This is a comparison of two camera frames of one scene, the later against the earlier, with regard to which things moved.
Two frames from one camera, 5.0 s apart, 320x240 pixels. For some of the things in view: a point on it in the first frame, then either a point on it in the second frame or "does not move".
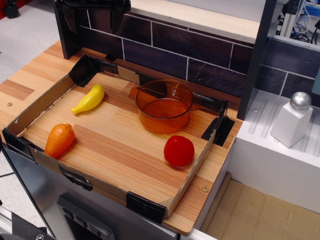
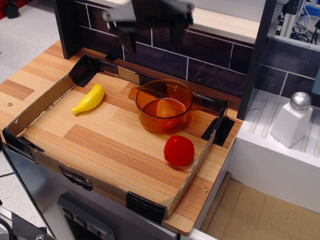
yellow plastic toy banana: x=93 y=98 does not move
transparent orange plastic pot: x=165 y=106 does not move
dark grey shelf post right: x=253 y=77 does not move
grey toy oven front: x=69 y=209 does not move
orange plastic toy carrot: x=60 y=137 -> x=167 y=115
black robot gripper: x=116 y=8 -> x=173 y=13
